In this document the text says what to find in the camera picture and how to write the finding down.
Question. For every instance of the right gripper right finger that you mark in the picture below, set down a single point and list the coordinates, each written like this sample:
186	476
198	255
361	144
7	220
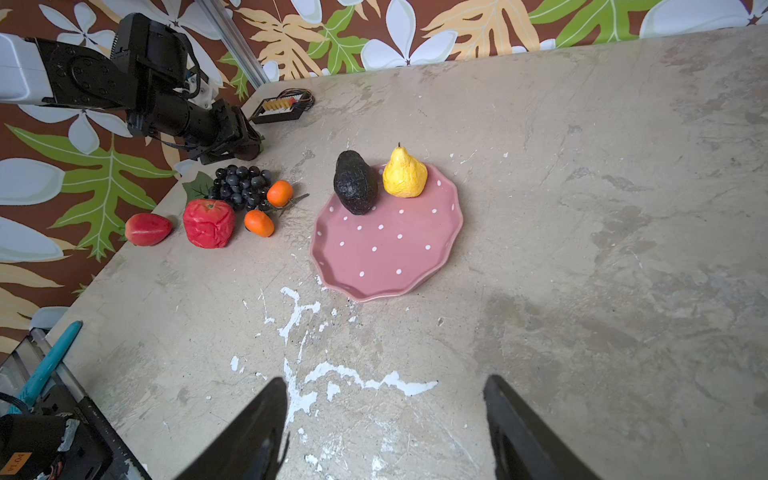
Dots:
524	446

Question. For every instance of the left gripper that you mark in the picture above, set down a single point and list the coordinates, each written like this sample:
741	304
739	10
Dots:
220	133

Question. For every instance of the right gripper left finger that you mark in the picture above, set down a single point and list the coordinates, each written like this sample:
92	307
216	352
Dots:
250	446

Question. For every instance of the dark avocado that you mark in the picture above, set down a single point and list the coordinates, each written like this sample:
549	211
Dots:
355	183

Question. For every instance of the yellow pear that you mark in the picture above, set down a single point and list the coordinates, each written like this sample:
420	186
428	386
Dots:
404	176

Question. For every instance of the pink dotted plate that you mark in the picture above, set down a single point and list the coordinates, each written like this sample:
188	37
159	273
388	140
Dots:
392	249

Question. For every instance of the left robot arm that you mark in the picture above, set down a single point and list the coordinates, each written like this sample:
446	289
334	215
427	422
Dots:
152	75

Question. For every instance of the black grape bunch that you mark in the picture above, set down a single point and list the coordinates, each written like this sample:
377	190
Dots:
242	188

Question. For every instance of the upper orange kumquat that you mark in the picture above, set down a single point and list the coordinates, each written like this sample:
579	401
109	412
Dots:
280	194

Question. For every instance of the orange kumquat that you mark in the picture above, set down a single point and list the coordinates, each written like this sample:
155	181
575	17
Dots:
259	223
280	194

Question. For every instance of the red tomato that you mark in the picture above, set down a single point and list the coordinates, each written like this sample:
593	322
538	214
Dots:
209	224

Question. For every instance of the lower orange kumquat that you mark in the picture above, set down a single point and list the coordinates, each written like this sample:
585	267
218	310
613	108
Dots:
259	223

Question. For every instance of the red mango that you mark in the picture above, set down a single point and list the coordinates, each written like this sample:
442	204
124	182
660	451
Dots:
147	229

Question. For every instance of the teal handled tool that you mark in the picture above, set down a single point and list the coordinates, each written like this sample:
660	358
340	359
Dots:
25	401

